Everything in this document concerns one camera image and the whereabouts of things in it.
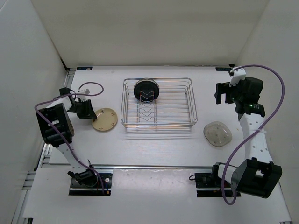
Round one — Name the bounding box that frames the chrome wire dish rack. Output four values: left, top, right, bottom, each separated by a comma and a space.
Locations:
121, 77, 198, 129

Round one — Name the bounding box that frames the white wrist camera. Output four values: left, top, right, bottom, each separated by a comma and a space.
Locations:
78, 89, 90, 95
229, 67, 246, 87

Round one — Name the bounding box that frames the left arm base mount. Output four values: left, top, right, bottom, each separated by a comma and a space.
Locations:
68, 171, 113, 196

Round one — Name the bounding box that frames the clear glass plate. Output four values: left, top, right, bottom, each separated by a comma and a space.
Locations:
140, 78, 154, 82
203, 121, 233, 147

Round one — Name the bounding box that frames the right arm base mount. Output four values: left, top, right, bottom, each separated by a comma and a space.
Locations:
189, 173, 222, 198

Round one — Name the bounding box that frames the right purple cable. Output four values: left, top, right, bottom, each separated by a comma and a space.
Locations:
221, 64, 285, 206

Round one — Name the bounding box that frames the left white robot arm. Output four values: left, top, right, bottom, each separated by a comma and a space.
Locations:
35, 87, 98, 187

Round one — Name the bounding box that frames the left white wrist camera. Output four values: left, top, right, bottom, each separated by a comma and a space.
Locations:
78, 89, 90, 95

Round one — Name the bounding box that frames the black plate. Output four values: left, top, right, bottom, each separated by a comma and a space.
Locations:
133, 81, 160, 103

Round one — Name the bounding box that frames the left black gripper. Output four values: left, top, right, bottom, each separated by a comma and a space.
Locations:
67, 99, 98, 119

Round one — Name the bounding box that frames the aluminium table frame rail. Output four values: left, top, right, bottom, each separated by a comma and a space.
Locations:
0, 65, 66, 224

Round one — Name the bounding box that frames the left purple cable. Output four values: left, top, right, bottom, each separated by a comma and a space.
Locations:
34, 81, 108, 196

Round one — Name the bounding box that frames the purple cable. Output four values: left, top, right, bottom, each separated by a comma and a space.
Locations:
34, 81, 108, 196
221, 64, 285, 206

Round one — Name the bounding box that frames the beige printed plate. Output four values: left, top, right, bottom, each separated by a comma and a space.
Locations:
92, 108, 118, 132

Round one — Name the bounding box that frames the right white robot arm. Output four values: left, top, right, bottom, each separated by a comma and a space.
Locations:
210, 77, 282, 198

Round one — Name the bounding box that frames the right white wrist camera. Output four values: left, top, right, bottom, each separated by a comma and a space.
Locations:
229, 67, 246, 87

